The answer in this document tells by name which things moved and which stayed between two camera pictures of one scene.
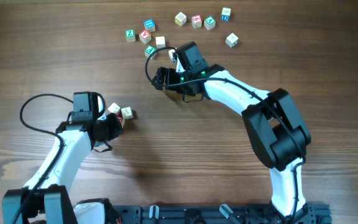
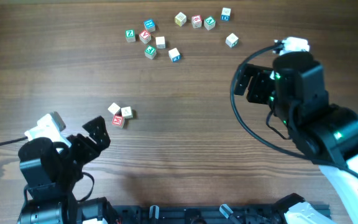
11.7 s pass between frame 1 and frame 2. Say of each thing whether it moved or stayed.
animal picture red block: stayed
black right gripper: moved
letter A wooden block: stayed
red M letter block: stayed
